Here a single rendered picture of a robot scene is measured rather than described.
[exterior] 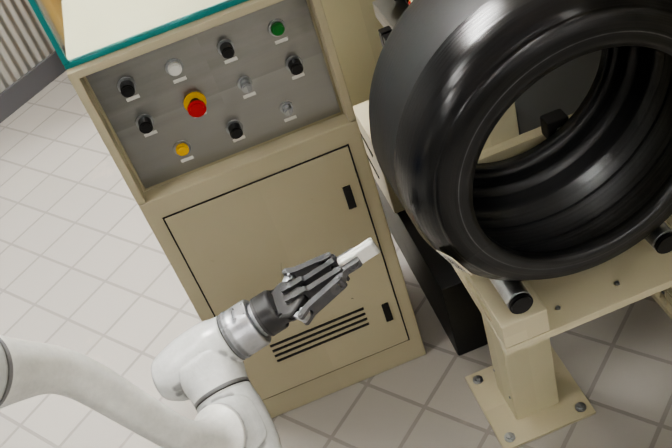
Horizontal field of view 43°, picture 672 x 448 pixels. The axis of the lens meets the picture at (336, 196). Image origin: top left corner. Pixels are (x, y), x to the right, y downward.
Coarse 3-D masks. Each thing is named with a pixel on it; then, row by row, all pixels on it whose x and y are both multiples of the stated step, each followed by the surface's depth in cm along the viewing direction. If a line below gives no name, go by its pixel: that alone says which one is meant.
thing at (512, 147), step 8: (536, 128) 174; (520, 136) 174; (528, 136) 173; (536, 136) 172; (544, 136) 173; (504, 144) 173; (512, 144) 172; (520, 144) 172; (528, 144) 173; (536, 144) 173; (488, 152) 172; (496, 152) 172; (504, 152) 172; (512, 152) 173; (520, 152) 173; (480, 160) 172; (488, 160) 172; (496, 160) 173
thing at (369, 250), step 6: (372, 240) 143; (366, 246) 143; (372, 246) 143; (354, 252) 143; (360, 252) 143; (366, 252) 143; (372, 252) 144; (378, 252) 144; (348, 258) 143; (360, 258) 144; (366, 258) 144; (342, 264) 144
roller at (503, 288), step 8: (496, 280) 151; (496, 288) 151; (504, 288) 149; (512, 288) 148; (520, 288) 148; (504, 296) 149; (512, 296) 147; (520, 296) 146; (528, 296) 147; (512, 304) 147; (520, 304) 147; (528, 304) 148; (512, 312) 148; (520, 312) 148
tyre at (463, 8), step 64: (448, 0) 127; (512, 0) 118; (576, 0) 116; (640, 0) 118; (384, 64) 135; (448, 64) 120; (512, 64) 117; (640, 64) 155; (384, 128) 135; (448, 128) 121; (576, 128) 162; (640, 128) 157; (448, 192) 127; (512, 192) 165; (576, 192) 162; (640, 192) 153; (512, 256) 138; (576, 256) 142
